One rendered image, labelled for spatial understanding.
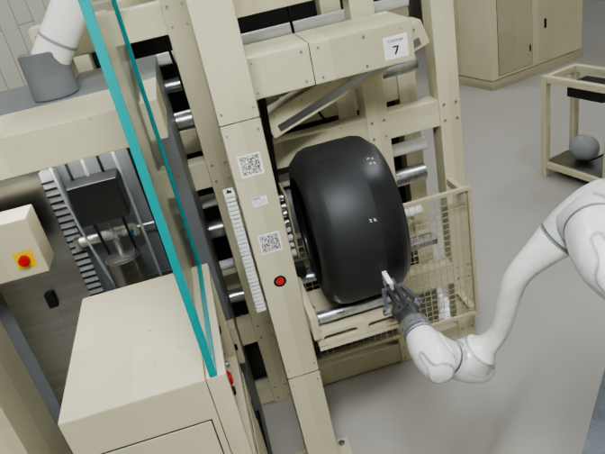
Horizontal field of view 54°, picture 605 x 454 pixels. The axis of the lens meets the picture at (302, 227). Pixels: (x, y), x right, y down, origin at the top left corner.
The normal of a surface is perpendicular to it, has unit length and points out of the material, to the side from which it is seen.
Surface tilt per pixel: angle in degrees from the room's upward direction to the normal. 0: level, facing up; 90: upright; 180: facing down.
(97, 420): 90
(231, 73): 90
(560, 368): 0
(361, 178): 38
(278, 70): 90
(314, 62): 90
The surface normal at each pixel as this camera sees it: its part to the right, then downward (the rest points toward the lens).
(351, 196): 0.04, -0.24
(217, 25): 0.22, 0.42
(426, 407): -0.19, -0.86
